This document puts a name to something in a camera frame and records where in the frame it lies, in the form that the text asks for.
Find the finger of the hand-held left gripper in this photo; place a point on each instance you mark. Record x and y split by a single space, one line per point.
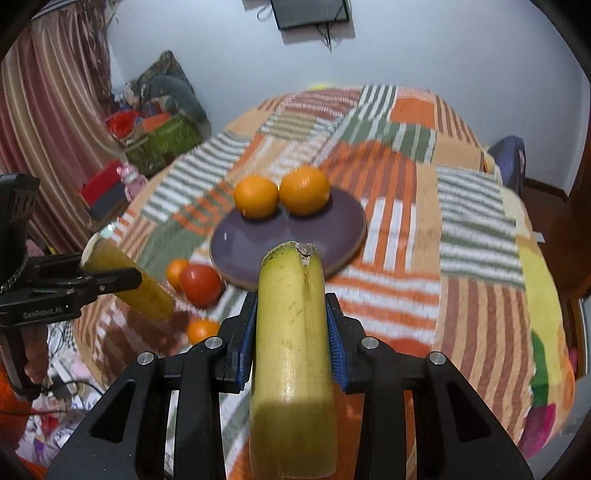
57 261
113 280

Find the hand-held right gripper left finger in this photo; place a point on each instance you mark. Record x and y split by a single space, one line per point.
244 344

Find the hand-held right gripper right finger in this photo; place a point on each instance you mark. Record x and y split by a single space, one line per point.
334 344

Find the dark-skinned yellow banana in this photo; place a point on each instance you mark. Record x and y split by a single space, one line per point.
138 286

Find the large yellow banana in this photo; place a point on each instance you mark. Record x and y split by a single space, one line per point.
288 350

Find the purple round plate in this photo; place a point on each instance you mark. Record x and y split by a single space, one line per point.
295 230

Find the small orange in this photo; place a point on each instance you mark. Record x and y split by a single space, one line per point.
174 273
202 330

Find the red tomato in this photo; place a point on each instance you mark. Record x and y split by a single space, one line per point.
201 285

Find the red box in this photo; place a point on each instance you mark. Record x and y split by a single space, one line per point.
99 182

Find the pink toy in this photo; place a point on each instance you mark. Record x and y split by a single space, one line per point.
131 180

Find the striped red curtain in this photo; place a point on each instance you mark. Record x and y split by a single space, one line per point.
41 106

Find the red mesh bag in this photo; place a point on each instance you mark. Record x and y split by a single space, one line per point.
122 123

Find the green storage box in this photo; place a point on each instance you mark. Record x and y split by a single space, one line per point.
159 145

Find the large orange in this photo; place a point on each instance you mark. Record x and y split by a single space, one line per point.
256 196
304 190

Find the striped patchwork blanket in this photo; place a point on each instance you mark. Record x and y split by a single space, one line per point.
466 258

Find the grey cloth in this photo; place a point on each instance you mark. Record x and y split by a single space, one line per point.
182 94

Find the patterned cushion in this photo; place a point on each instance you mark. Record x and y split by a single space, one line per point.
161 69

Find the blue backpack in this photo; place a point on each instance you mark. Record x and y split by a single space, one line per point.
510 161

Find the wall-mounted black television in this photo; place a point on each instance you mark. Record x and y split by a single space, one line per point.
309 11

